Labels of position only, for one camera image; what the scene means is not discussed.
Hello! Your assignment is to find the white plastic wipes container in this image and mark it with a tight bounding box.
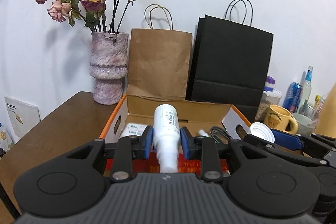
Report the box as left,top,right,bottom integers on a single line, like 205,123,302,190
119,123,147,139

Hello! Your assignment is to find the braided grey cable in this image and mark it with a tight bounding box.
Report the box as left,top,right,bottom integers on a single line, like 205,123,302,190
209,126,233,144

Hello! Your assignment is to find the white nasal spray bottle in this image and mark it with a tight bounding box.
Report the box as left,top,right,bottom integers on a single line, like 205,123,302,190
153,104,181,173

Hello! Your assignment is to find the green spray bottle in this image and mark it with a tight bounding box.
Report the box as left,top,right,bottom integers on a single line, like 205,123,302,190
197,130,210,138

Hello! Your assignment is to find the red cardboard box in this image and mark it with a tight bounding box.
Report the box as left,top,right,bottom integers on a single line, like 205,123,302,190
99,93,252,177

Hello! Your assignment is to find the grey ceramic cup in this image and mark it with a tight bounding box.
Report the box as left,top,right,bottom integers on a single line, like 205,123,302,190
292,113,314,136

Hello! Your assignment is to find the yellow thermos jug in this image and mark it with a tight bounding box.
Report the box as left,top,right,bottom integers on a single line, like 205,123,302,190
315,85,336,138

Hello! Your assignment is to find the yellow bear mug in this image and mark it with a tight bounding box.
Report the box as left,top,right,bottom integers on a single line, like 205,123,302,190
264,105,298,135

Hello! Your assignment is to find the blue soda can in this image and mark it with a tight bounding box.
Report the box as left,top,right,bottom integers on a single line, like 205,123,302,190
282,82,302,113

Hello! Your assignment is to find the clear jar with nuts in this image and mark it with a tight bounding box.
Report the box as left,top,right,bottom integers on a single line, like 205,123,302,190
255,88,282,122

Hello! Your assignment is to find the clear glass soda bottle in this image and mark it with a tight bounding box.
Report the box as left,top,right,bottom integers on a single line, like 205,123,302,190
298,66,313,114

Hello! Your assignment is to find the pink ceramic vase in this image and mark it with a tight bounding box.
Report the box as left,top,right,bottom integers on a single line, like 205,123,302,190
89,32,129,105

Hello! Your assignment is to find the brown paper bag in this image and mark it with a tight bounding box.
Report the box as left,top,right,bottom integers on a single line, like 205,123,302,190
127,3,193,101

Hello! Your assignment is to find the black paper bag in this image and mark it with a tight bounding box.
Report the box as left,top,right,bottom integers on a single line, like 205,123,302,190
186,0,273,122

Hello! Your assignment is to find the purple lid container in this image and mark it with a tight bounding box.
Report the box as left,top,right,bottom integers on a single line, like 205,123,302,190
264,76,276,92

